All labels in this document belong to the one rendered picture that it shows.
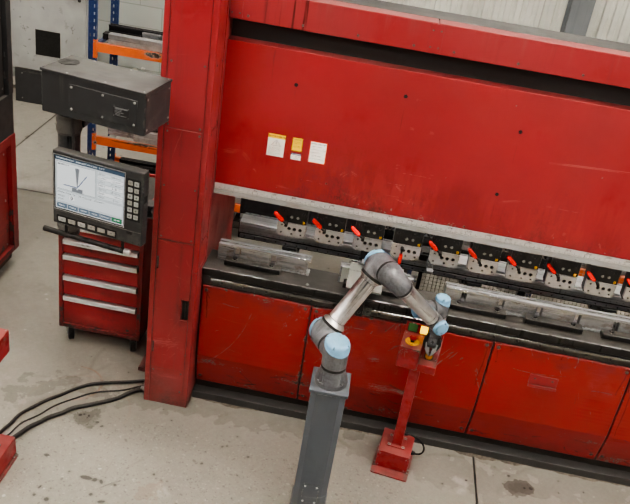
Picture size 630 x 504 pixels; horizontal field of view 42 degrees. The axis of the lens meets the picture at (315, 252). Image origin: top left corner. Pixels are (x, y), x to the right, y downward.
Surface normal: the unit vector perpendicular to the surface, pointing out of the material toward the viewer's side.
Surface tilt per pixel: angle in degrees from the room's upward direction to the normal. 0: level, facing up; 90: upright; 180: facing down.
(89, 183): 90
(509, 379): 90
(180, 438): 0
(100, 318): 90
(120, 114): 90
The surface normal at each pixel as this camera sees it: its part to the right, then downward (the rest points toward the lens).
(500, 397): -0.14, 0.46
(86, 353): 0.14, -0.87
